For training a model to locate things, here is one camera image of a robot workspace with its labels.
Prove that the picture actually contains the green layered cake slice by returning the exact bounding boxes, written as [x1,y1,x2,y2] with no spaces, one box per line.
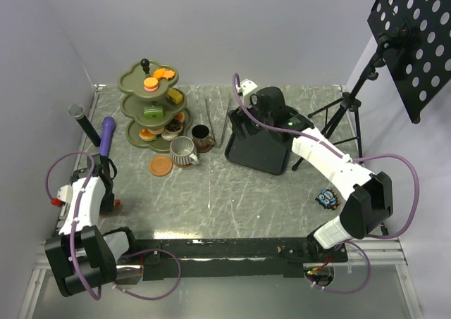
[143,106,164,119]

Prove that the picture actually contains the black handheld microphone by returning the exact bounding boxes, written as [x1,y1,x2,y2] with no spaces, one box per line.
[68,104,101,147]

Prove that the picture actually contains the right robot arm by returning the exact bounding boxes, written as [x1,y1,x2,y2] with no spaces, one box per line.
[229,82,393,262]

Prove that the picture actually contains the yellow layered cake slice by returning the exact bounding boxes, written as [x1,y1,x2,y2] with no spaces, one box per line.
[166,88,184,105]

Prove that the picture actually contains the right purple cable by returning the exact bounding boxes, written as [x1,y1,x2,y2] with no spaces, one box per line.
[231,73,420,294]

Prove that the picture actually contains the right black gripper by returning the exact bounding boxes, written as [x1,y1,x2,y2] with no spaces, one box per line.
[228,96,274,142]

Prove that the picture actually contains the black serving tray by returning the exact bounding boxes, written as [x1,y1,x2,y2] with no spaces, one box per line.
[225,120,292,175]

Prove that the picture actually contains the copper cup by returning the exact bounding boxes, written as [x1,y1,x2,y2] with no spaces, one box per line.
[99,199,121,218]

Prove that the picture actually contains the dark wooden coaster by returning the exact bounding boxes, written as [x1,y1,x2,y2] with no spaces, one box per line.
[193,140,214,153]

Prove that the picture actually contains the purple handled tool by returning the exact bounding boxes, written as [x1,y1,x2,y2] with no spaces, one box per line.
[99,116,116,157]

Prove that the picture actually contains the white cream donut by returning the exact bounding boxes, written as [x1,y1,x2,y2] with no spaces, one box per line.
[161,132,178,142]

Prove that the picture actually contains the purple cable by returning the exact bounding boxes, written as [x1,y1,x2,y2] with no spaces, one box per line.
[46,151,103,301]
[231,73,420,294]

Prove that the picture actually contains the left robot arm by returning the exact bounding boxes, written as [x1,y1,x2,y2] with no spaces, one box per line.
[44,151,139,301]

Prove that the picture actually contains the small owl sticker box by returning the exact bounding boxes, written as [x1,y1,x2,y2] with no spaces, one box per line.
[315,189,341,211]

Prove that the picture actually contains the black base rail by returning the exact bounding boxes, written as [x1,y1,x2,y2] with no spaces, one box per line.
[119,237,348,281]

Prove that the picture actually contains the round orange cracker biscuit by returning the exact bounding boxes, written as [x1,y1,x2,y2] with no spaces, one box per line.
[143,77,159,87]

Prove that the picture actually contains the orange flower cookie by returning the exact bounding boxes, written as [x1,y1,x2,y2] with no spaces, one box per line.
[163,69,177,80]

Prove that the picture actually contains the dark metal cup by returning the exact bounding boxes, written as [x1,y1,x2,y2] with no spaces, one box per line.
[192,125,214,149]

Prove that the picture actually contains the pink macaron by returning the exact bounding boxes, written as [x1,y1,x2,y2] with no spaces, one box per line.
[144,86,159,92]

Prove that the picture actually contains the black perforated board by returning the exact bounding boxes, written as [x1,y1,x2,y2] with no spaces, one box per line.
[367,0,450,124]

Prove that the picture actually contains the ribbed grey bowl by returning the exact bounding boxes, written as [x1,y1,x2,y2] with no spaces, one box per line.
[169,136,199,165]

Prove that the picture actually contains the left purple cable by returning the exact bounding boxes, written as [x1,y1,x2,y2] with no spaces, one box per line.
[46,151,103,301]

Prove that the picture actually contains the light wooden coaster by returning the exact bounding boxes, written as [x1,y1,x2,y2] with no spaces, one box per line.
[149,155,173,177]
[174,163,192,168]

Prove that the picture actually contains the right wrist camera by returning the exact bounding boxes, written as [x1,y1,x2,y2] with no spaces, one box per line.
[237,79,258,106]

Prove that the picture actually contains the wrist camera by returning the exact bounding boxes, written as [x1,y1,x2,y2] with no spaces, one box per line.
[51,184,73,207]
[237,79,258,106]

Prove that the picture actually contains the metal tongs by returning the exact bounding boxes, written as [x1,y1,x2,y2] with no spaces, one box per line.
[204,93,231,148]

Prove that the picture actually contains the green three-tier serving stand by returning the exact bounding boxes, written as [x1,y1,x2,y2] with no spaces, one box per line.
[118,58,193,154]

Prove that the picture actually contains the orange glazed donut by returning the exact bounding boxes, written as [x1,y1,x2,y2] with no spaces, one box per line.
[139,128,158,142]

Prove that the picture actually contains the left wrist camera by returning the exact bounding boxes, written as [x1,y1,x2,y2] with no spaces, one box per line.
[51,184,73,207]

